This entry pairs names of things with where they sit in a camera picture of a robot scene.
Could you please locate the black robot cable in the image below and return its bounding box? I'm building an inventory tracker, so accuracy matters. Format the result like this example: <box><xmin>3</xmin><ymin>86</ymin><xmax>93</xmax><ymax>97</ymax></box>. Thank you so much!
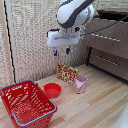
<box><xmin>80</xmin><ymin>13</ymin><xmax>128</xmax><ymax>36</ymax></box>

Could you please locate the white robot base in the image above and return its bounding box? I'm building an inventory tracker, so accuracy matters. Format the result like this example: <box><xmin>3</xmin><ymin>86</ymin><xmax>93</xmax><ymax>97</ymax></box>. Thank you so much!
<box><xmin>113</xmin><ymin>108</ymin><xmax>128</xmax><ymax>128</ymax></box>

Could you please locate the brown drawer cabinet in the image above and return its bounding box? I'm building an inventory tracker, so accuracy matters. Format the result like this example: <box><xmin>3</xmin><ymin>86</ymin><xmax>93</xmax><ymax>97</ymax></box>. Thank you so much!
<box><xmin>82</xmin><ymin>9</ymin><xmax>128</xmax><ymax>83</ymax></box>

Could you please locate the beige woven folding screen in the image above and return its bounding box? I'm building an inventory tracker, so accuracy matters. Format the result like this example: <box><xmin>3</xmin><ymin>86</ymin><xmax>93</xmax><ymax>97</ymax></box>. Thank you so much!
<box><xmin>0</xmin><ymin>0</ymin><xmax>101</xmax><ymax>88</ymax></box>

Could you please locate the red plastic shopping basket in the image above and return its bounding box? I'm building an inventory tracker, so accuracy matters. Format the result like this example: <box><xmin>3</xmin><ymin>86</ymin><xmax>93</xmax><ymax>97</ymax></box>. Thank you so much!
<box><xmin>0</xmin><ymin>79</ymin><xmax>58</xmax><ymax>128</ymax></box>

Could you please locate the long silver drawer handle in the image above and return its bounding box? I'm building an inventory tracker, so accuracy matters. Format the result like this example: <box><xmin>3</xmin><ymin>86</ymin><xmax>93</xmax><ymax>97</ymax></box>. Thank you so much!
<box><xmin>95</xmin><ymin>54</ymin><xmax>120</xmax><ymax>67</ymax></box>
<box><xmin>90</xmin><ymin>32</ymin><xmax>121</xmax><ymax>43</ymax></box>

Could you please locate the orange-red plastic bowl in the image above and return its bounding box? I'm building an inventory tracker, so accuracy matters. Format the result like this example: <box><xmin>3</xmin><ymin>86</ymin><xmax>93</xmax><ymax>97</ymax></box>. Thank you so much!
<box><xmin>43</xmin><ymin>82</ymin><xmax>63</xmax><ymax>99</ymax></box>

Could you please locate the pink cup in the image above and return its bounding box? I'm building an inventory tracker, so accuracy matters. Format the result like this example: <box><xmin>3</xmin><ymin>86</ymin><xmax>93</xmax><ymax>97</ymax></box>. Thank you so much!
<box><xmin>73</xmin><ymin>74</ymin><xmax>89</xmax><ymax>95</ymax></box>

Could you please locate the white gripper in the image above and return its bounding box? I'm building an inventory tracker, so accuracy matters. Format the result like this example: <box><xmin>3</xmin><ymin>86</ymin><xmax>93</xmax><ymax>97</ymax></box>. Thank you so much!
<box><xmin>46</xmin><ymin>28</ymin><xmax>82</xmax><ymax>57</ymax></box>

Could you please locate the yellow red snack box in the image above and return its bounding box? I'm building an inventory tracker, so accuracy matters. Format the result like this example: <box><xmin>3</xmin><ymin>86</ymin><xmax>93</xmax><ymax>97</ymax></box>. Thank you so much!
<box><xmin>55</xmin><ymin>62</ymin><xmax>80</xmax><ymax>85</ymax></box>

